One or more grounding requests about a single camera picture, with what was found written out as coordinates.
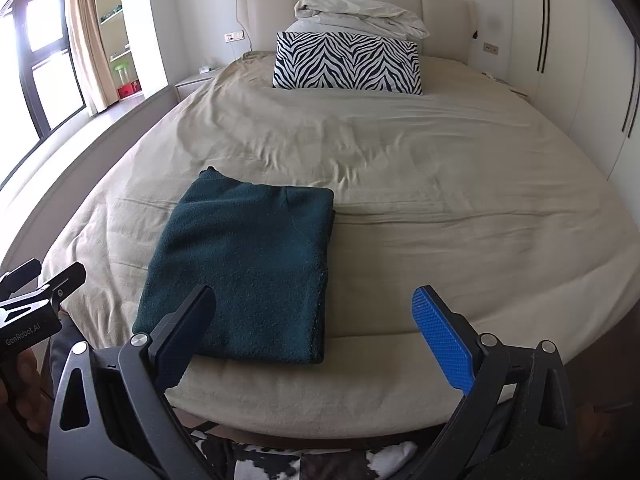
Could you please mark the crumpled white duvet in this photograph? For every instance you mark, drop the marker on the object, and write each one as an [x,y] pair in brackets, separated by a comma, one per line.
[360,12]

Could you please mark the green plastic container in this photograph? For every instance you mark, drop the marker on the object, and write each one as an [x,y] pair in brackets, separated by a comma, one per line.
[122,72]

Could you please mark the bed with beige cover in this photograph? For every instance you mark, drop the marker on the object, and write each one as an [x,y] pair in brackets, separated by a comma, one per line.
[400,185]

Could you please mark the person's left hand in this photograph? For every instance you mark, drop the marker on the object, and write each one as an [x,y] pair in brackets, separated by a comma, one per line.
[22,380]

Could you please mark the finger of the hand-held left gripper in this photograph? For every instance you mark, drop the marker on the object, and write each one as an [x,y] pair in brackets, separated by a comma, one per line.
[67,282]
[20,275]

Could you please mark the grey pillow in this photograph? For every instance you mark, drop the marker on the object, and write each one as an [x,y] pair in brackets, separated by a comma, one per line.
[299,27]

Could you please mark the red box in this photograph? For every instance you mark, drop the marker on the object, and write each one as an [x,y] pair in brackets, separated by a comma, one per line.
[127,91]

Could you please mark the beige curtain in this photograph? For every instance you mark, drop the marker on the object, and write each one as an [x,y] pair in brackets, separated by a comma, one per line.
[90,40]

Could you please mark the black framed window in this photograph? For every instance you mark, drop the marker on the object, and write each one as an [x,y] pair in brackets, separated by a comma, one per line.
[45,60]

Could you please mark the black and white cowhide rug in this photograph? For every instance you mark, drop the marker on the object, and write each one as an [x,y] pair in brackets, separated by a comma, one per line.
[270,465]

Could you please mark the white nightstand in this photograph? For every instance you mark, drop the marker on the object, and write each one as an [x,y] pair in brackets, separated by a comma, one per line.
[197,82]

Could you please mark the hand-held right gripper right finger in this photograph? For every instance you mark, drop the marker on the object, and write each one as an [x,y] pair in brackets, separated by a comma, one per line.
[445,345]

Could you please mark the white wall shelf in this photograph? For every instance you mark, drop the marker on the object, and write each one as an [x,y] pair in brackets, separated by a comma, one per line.
[130,30]

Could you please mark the dark green knit sweater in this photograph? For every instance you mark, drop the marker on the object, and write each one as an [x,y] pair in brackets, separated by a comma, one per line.
[250,270]

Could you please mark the zebra print pillow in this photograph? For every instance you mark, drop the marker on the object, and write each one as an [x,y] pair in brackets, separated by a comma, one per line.
[345,62]

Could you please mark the wall socket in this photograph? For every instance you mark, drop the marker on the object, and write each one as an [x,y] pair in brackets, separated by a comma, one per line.
[234,36]
[490,48]

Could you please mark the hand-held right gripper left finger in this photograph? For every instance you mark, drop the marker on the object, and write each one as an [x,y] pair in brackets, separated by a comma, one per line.
[185,345]

